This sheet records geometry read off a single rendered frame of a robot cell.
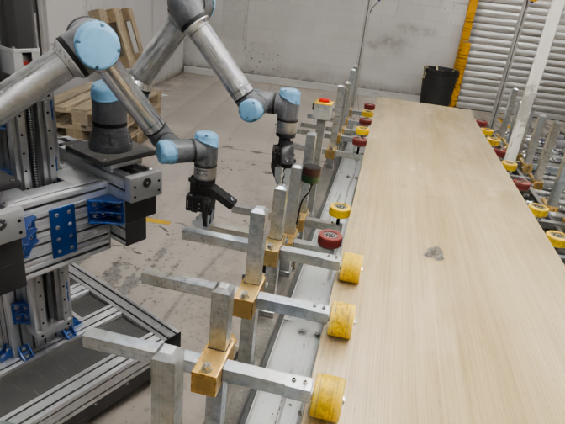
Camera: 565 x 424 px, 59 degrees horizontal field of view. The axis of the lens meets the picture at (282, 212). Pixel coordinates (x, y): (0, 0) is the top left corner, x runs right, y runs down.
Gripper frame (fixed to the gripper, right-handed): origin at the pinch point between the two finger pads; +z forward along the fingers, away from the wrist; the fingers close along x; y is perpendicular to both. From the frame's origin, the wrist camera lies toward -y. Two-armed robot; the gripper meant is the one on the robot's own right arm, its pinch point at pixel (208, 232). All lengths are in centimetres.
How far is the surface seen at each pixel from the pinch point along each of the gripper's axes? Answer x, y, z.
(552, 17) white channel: -134, -124, -81
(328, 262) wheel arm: 27, -44, -13
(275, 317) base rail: 22.4, -30.6, 12.4
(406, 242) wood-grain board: -6, -67, -8
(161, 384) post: 98, -27, -28
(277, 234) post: 22.9, -28.4, -16.3
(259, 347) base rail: 37.3, -29.4, 12.4
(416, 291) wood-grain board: 24, -69, -8
